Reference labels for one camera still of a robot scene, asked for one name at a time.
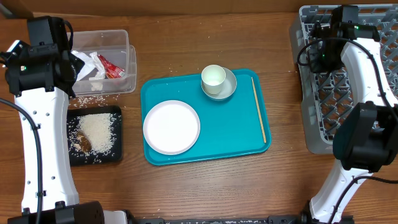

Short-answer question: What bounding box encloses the white napkin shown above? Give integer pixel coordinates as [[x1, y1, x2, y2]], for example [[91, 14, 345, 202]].
[[72, 50, 105, 95]]

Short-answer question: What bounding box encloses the grey shallow bowl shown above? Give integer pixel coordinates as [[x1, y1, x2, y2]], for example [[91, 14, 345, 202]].
[[201, 67, 237, 101]]

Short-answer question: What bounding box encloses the black plastic tray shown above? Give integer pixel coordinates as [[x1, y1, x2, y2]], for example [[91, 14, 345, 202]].
[[66, 105, 123, 167]]

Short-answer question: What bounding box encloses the grey dishwasher rack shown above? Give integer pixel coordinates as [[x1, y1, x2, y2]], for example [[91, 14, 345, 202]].
[[289, 4, 397, 154]]

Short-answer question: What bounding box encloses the teal serving tray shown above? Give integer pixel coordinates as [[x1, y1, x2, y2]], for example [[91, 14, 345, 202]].
[[141, 69, 272, 166]]

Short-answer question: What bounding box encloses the clear plastic bin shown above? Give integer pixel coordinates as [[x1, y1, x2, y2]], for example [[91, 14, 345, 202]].
[[72, 30, 137, 96]]

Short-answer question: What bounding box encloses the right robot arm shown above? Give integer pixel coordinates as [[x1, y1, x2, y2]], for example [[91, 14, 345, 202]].
[[307, 21, 397, 223]]

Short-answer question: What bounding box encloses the white paper cup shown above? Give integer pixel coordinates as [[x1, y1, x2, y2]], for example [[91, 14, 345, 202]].
[[201, 65, 226, 95]]

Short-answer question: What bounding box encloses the large white plate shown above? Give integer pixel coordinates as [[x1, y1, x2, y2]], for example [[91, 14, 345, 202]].
[[143, 100, 200, 156]]

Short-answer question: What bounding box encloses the white rice pile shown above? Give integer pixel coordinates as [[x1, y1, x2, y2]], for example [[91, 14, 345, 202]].
[[67, 112, 119, 164]]

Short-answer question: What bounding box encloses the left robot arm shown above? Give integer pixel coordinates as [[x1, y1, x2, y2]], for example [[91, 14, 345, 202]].
[[1, 40, 134, 223]]

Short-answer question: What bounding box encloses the brown food scrap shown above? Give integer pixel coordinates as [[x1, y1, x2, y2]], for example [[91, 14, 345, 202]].
[[75, 131, 92, 153]]

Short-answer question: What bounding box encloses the red snack wrapper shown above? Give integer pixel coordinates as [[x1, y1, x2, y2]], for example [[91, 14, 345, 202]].
[[98, 55, 126, 79]]

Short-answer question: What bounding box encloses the scattered rice on table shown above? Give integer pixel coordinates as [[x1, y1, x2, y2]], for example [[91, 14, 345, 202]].
[[68, 95, 119, 110]]

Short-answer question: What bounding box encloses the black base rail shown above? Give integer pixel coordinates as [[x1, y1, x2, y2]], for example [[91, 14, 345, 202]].
[[130, 214, 320, 224]]

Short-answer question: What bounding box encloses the wooden chopstick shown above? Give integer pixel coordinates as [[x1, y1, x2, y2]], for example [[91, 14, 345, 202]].
[[251, 77, 267, 144]]

